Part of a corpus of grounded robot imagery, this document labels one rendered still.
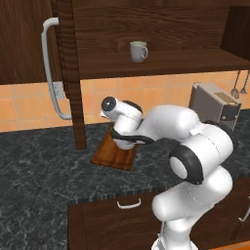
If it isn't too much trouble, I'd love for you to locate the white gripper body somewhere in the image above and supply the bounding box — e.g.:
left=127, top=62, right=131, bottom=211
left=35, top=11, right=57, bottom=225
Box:
left=110, top=129, right=156, bottom=151

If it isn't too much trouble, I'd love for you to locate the brown wooden tray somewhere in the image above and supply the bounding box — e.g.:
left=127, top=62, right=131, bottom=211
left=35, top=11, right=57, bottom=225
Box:
left=90, top=126, right=138, bottom=172

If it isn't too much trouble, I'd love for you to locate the grey mug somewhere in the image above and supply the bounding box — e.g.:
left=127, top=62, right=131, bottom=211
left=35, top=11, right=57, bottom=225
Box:
left=129, top=40, right=149, bottom=63

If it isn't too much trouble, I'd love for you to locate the dark wood base cabinet door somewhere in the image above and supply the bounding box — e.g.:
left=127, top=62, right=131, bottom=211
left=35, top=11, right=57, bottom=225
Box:
left=189, top=176, right=250, bottom=250

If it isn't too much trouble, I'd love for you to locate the dark wood drawer front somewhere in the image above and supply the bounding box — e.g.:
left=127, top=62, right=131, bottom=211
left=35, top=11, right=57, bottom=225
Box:
left=67, top=190, right=165, bottom=250

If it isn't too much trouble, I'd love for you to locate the silver toaster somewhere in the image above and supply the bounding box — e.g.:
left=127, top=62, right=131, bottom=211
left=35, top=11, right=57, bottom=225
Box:
left=187, top=82, right=242, bottom=132

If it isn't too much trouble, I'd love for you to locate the grey hanging slotted spoon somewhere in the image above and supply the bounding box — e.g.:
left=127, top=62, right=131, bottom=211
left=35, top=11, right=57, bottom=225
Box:
left=229, top=69, right=242, bottom=100

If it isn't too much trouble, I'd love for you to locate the grey hanging ladle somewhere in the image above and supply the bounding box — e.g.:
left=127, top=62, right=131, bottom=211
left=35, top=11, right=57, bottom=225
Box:
left=239, top=69, right=250, bottom=96

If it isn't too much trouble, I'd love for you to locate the white drawer handle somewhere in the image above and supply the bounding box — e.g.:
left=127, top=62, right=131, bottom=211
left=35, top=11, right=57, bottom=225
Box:
left=116, top=197, right=143, bottom=210

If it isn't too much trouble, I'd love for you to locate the white wall socket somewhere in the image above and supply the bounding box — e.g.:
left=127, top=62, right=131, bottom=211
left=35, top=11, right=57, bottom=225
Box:
left=52, top=81, right=65, bottom=101

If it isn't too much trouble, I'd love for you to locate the white curved door handle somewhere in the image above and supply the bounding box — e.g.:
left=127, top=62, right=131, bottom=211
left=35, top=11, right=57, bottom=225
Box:
left=41, top=17, right=73, bottom=121

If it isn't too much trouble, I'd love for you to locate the white base cabinet handle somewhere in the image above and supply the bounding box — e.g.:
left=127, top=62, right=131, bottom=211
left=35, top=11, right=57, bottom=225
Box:
left=237, top=194, right=250, bottom=225

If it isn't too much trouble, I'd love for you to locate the dark wood neighbouring wall cabinet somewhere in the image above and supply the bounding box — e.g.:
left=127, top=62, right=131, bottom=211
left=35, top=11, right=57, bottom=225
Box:
left=0, top=0, right=63, bottom=86

